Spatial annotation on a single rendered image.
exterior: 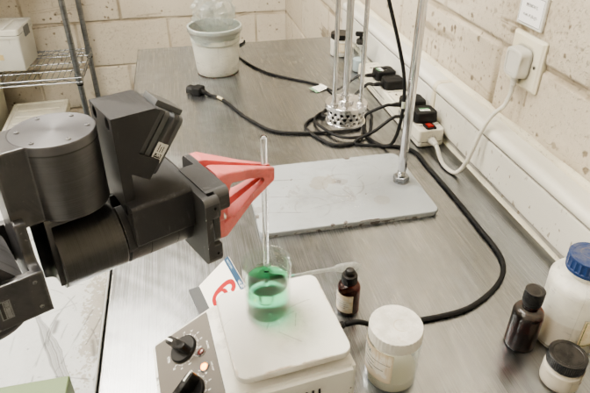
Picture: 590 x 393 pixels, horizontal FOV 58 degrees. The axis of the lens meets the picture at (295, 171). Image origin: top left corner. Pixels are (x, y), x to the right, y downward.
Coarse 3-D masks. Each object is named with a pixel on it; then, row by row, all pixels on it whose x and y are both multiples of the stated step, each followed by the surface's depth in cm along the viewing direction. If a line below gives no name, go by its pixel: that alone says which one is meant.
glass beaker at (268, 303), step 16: (256, 256) 56; (272, 256) 57; (288, 256) 55; (288, 272) 53; (256, 288) 53; (272, 288) 53; (288, 288) 54; (256, 304) 54; (272, 304) 54; (288, 304) 56; (256, 320) 55; (272, 320) 55
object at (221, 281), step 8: (224, 264) 72; (216, 272) 72; (224, 272) 71; (208, 280) 72; (216, 280) 71; (224, 280) 70; (232, 280) 69; (208, 288) 71; (216, 288) 70; (224, 288) 70; (232, 288) 69; (208, 296) 71; (216, 296) 70; (216, 304) 69
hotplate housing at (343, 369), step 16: (192, 320) 61; (224, 336) 57; (224, 352) 55; (224, 368) 54; (320, 368) 53; (336, 368) 54; (352, 368) 54; (224, 384) 52; (240, 384) 52; (256, 384) 52; (272, 384) 52; (288, 384) 52; (304, 384) 53; (320, 384) 53; (336, 384) 54; (352, 384) 56
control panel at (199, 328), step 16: (208, 320) 59; (176, 336) 60; (192, 336) 59; (208, 336) 58; (160, 352) 60; (208, 352) 56; (160, 368) 58; (176, 368) 57; (192, 368) 56; (208, 368) 55; (160, 384) 56; (176, 384) 55; (208, 384) 53
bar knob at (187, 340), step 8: (184, 336) 59; (168, 344) 58; (176, 344) 57; (184, 344) 56; (192, 344) 58; (176, 352) 58; (184, 352) 56; (192, 352) 57; (176, 360) 57; (184, 360) 57
